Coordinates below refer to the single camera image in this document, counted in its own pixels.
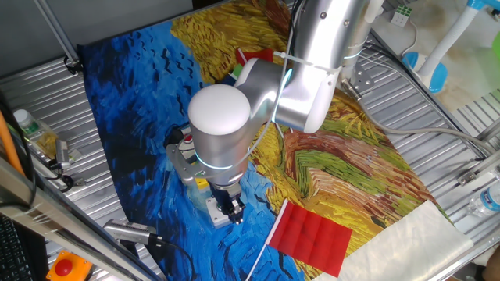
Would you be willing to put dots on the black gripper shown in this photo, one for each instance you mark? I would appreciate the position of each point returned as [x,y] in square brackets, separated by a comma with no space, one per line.
[226,197]

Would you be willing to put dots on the grey box green button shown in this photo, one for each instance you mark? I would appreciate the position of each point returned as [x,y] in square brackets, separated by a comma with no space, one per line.
[215,216]

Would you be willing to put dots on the yellow box green mushroom button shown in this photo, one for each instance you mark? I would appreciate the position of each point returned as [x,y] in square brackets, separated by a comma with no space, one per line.
[201,183]

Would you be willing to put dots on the grey box red button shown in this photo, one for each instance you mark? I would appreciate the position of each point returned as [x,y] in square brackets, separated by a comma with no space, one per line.
[187,150]

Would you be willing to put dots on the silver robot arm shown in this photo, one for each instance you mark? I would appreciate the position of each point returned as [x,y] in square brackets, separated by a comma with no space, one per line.
[222,129]

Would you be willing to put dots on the large red flag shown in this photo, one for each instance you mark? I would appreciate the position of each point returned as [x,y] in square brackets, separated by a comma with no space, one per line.
[312,238]

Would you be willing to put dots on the small blue flag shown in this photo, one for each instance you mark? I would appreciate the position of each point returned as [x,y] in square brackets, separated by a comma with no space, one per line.
[228,80]

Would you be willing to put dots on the small green flag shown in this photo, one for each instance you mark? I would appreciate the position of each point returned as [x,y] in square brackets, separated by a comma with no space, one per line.
[237,71]

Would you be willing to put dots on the painted wheat field cloth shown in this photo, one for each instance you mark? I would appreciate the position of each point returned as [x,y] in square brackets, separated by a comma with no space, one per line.
[133,97]

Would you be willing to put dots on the small red flag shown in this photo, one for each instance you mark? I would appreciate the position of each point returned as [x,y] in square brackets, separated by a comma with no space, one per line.
[259,54]

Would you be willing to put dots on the white shiny sheet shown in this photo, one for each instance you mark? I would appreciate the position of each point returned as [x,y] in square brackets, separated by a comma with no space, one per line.
[402,242]

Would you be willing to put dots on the orange emergency stop box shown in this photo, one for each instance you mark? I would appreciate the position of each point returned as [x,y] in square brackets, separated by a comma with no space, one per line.
[76,269]

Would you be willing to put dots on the clear bottle yellow liquid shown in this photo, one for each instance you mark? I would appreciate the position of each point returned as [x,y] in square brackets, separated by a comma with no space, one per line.
[39,136]

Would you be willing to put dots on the black keyboard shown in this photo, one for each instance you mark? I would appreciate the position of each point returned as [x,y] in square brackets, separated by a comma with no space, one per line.
[11,253]

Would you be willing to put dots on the orange pole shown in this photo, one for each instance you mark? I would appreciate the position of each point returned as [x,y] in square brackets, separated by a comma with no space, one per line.
[8,144]

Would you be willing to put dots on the clear water bottle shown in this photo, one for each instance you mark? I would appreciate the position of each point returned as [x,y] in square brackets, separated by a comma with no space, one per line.
[484,203]

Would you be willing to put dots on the thin metal rod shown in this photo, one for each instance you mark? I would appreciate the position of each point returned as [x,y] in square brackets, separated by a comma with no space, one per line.
[58,33]

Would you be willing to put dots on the white rubiks cube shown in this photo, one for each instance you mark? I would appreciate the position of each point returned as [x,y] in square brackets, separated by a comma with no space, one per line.
[402,15]

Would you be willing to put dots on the blue white desk lamp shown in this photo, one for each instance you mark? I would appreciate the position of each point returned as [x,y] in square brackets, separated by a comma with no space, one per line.
[445,43]

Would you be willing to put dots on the large green flag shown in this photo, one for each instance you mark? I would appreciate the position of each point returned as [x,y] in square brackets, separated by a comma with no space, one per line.
[497,45]

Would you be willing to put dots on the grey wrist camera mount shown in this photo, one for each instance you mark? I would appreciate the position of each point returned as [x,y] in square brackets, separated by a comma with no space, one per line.
[183,169]

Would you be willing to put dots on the silver ribbed camera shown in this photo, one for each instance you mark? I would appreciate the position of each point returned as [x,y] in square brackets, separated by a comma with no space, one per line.
[125,230]

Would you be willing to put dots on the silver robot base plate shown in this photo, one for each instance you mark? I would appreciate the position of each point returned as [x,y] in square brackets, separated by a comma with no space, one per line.
[363,78]

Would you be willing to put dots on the aluminium frame bar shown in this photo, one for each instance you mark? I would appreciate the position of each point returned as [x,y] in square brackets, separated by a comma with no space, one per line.
[47,222]

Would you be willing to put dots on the aluminium profile rail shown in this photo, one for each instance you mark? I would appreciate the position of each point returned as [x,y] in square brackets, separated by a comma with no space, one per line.
[474,173]

